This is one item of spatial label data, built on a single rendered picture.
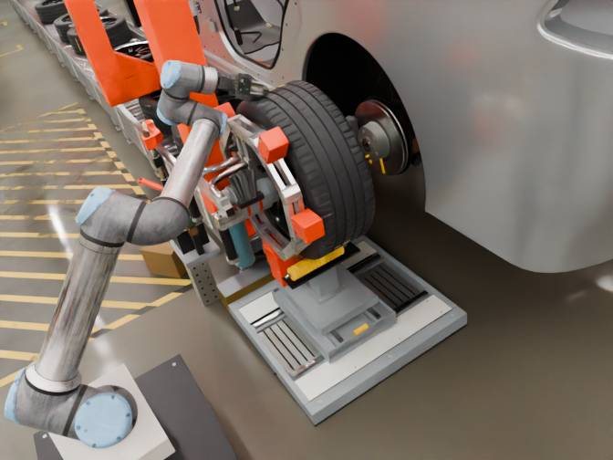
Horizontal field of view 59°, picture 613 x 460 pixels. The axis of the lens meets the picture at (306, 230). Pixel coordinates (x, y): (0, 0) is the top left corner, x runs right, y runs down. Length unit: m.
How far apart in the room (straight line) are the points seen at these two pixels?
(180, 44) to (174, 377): 1.28
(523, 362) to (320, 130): 1.31
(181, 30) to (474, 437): 1.88
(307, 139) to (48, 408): 1.11
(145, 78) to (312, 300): 2.40
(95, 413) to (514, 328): 1.75
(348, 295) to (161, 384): 0.87
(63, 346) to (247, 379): 1.10
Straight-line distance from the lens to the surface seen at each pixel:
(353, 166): 1.84
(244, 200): 1.78
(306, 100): 1.91
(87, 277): 1.53
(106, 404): 1.71
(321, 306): 2.41
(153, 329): 2.94
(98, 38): 4.13
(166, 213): 1.48
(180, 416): 2.13
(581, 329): 2.64
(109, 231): 1.47
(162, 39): 2.19
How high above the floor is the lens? 1.93
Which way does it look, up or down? 37 degrees down
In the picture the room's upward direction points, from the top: 12 degrees counter-clockwise
